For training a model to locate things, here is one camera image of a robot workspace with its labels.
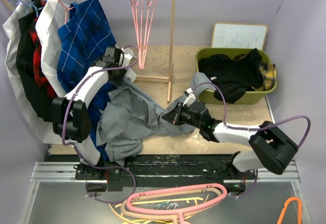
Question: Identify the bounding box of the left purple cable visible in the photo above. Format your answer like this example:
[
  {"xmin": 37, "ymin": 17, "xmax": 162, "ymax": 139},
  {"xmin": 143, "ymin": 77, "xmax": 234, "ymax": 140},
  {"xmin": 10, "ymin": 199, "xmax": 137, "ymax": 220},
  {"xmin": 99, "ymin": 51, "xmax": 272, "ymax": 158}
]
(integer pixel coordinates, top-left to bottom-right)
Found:
[{"xmin": 62, "ymin": 45, "xmax": 140, "ymax": 204}]

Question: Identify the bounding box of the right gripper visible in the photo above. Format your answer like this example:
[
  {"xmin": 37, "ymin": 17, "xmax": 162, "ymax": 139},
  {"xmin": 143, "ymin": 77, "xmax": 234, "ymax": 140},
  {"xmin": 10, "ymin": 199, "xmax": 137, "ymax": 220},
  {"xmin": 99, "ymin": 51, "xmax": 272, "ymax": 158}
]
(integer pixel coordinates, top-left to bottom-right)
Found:
[{"xmin": 162, "ymin": 102, "xmax": 202, "ymax": 129}]

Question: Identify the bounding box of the grey button shirt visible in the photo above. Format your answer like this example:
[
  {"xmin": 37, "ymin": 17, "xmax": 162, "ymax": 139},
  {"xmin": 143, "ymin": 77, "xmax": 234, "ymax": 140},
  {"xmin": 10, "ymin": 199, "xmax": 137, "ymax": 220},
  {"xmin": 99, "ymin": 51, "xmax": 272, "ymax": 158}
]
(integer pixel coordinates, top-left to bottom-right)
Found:
[{"xmin": 95, "ymin": 72, "xmax": 217, "ymax": 167}]

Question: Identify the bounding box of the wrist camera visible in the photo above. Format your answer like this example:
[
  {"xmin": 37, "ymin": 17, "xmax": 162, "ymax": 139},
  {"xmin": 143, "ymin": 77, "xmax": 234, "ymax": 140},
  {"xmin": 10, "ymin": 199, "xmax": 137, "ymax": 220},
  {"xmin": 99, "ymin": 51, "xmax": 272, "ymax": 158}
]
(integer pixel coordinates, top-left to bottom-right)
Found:
[
  {"xmin": 119, "ymin": 46, "xmax": 135, "ymax": 68},
  {"xmin": 183, "ymin": 88, "xmax": 198, "ymax": 107}
]

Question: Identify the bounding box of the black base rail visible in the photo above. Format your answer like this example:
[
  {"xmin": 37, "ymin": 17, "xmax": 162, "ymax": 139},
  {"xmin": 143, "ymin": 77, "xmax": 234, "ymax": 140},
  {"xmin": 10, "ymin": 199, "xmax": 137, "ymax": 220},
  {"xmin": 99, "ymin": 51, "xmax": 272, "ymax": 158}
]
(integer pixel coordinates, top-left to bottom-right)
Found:
[{"xmin": 45, "ymin": 154, "xmax": 255, "ymax": 194}]

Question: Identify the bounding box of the thick pink plastic hanger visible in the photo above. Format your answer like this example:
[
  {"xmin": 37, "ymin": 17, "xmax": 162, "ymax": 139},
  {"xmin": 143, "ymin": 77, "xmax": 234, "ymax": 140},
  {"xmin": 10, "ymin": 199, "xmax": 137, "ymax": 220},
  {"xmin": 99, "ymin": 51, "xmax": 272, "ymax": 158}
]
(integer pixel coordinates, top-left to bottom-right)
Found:
[{"xmin": 125, "ymin": 183, "xmax": 228, "ymax": 223}]

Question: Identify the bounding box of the pink hanger holding blue shirt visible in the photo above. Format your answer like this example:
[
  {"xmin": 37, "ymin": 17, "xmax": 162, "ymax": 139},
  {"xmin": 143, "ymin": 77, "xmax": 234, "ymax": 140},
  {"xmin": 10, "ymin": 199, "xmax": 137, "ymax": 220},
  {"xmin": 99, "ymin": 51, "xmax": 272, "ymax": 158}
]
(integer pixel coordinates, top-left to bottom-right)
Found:
[{"xmin": 57, "ymin": 0, "xmax": 75, "ymax": 24}]

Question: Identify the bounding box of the white shirt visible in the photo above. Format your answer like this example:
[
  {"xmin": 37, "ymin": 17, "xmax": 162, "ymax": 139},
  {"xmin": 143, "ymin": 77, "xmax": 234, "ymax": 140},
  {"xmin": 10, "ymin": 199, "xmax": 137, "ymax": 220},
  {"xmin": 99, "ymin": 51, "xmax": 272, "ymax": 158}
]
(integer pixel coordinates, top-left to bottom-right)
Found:
[{"xmin": 36, "ymin": 0, "xmax": 86, "ymax": 97}]

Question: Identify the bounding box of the black hanging shirt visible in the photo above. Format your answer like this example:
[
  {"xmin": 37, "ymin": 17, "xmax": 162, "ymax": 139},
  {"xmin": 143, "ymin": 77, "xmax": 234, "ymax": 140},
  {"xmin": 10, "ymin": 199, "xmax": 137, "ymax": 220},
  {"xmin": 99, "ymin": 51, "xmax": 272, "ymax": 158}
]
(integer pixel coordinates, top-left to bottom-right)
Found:
[{"xmin": 16, "ymin": 0, "xmax": 54, "ymax": 122}]

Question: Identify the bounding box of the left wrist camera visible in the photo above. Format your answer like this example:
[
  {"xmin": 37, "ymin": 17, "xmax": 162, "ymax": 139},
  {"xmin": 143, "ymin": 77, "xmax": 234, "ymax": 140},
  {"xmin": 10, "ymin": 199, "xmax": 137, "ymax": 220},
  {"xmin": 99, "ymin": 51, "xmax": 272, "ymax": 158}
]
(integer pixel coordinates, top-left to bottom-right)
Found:
[{"xmin": 119, "ymin": 46, "xmax": 135, "ymax": 68}]

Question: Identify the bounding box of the pink wire hanger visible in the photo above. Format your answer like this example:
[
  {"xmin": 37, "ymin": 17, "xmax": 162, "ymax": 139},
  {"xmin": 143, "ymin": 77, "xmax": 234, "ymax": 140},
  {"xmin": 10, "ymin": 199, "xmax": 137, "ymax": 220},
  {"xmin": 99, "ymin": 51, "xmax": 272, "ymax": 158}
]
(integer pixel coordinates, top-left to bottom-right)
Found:
[
  {"xmin": 139, "ymin": 0, "xmax": 157, "ymax": 70},
  {"xmin": 130, "ymin": 0, "xmax": 145, "ymax": 70}
]

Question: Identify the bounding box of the blue plaid shirt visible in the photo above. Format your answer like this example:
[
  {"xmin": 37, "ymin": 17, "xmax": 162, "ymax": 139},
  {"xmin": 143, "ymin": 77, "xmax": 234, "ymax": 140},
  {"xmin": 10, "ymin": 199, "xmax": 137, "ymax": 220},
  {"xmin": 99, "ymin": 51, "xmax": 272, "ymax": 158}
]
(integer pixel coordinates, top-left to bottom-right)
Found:
[{"xmin": 57, "ymin": 0, "xmax": 116, "ymax": 164}]

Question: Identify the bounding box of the red plaid shirt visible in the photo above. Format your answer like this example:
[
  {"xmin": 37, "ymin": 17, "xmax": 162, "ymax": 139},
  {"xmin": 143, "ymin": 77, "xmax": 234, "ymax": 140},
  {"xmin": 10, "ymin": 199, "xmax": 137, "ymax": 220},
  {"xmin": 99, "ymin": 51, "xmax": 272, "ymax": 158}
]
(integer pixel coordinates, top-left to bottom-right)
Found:
[{"xmin": 29, "ymin": 16, "xmax": 57, "ymax": 98}]

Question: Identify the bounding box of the orange hanger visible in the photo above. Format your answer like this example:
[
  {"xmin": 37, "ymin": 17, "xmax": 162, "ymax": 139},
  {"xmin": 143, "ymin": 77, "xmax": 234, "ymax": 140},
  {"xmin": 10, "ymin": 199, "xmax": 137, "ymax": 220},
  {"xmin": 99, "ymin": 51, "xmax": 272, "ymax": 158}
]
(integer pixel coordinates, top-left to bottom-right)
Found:
[{"xmin": 277, "ymin": 197, "xmax": 303, "ymax": 224}]

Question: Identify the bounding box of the yellow plaid shirt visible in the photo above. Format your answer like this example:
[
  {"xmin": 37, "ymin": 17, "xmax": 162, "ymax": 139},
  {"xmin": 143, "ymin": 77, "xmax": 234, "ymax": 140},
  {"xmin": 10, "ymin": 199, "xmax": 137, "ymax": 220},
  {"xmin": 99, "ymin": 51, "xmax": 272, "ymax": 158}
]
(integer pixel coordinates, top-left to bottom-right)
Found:
[{"xmin": 233, "ymin": 53, "xmax": 278, "ymax": 92}]

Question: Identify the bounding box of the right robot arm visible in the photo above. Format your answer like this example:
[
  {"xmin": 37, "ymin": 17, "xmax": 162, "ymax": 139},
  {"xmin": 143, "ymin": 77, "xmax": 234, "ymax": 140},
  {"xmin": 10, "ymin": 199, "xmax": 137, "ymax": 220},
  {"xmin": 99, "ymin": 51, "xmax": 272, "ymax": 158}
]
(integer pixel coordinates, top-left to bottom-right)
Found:
[{"xmin": 162, "ymin": 102, "xmax": 298, "ymax": 179}]

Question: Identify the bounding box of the green laundry bin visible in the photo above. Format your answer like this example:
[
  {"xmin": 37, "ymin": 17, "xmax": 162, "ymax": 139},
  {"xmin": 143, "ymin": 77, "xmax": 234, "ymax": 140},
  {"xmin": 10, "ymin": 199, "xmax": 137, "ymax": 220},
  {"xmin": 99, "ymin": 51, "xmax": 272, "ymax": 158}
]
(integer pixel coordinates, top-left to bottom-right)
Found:
[{"xmin": 195, "ymin": 46, "xmax": 277, "ymax": 105}]

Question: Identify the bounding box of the small whiteboard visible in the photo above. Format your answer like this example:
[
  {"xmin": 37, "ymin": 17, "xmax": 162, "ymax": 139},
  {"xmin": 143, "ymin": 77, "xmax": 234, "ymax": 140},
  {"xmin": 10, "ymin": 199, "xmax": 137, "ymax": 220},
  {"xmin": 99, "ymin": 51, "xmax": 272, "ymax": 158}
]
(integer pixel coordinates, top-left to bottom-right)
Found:
[{"xmin": 211, "ymin": 22, "xmax": 268, "ymax": 50}]

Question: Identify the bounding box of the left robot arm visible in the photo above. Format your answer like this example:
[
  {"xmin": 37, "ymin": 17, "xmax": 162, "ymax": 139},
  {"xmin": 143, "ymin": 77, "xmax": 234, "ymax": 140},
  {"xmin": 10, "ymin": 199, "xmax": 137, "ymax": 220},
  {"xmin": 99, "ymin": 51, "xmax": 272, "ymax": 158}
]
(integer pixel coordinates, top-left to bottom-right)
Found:
[{"xmin": 52, "ymin": 47, "xmax": 133, "ymax": 179}]

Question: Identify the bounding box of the beige plastic hanger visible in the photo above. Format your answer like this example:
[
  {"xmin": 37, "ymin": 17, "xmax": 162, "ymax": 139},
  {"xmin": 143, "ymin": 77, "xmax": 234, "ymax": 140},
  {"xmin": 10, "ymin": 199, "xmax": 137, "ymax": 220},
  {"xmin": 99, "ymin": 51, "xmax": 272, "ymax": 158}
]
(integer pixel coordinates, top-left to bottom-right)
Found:
[{"xmin": 120, "ymin": 192, "xmax": 216, "ymax": 223}]

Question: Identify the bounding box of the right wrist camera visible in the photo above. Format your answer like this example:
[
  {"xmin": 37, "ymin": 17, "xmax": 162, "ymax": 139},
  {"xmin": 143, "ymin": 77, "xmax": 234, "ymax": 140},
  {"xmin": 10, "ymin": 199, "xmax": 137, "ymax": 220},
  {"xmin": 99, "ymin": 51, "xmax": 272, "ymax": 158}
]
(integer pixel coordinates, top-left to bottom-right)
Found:
[{"xmin": 183, "ymin": 88, "xmax": 198, "ymax": 107}]

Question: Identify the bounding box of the black shirt in bin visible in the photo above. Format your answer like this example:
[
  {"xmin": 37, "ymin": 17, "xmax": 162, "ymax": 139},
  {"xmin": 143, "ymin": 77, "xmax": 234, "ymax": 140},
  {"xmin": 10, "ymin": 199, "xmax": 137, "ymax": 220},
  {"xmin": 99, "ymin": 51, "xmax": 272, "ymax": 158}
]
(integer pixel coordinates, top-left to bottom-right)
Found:
[{"xmin": 198, "ymin": 48, "xmax": 263, "ymax": 104}]

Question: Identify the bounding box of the light grey hanging shirt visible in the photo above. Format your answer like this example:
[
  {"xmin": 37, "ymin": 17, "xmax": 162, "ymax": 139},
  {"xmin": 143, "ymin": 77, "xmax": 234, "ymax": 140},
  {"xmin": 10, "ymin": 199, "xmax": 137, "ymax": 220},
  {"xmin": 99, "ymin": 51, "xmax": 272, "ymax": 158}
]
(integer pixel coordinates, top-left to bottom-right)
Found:
[{"xmin": 3, "ymin": 4, "xmax": 47, "ymax": 143}]

